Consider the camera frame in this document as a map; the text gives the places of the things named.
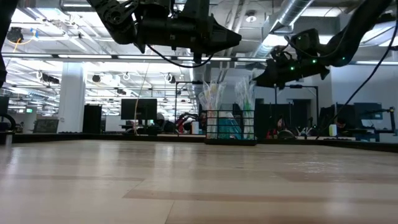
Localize black ceiling camera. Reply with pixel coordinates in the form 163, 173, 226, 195
6, 27, 24, 44

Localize white building column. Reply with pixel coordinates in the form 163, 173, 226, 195
57, 62, 87, 134

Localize dark monitor on arm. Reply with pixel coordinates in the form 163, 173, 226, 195
353, 101, 384, 121

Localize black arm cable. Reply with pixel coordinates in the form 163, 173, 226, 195
145, 43, 215, 69
315, 18, 398, 140

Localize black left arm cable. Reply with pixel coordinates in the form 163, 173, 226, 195
145, 43, 215, 69

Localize teal mouthwash bottle white cap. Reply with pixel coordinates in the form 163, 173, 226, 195
218, 111, 233, 140
229, 112, 244, 140

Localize black station frame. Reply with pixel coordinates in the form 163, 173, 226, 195
274, 83, 320, 138
174, 80, 223, 138

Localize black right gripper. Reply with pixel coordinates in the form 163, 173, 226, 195
252, 27, 331, 91

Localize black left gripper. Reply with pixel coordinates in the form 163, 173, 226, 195
133, 0, 243, 64

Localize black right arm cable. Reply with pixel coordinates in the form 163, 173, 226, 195
315, 18, 398, 140

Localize black wire mesh caddy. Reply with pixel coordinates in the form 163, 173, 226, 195
204, 109, 259, 146

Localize long white light strip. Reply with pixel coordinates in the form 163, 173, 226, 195
0, 52, 398, 65

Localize black desk monitor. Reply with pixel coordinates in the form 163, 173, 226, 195
121, 98, 158, 121

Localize tall black cabinet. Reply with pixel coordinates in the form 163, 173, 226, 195
82, 103, 103, 134

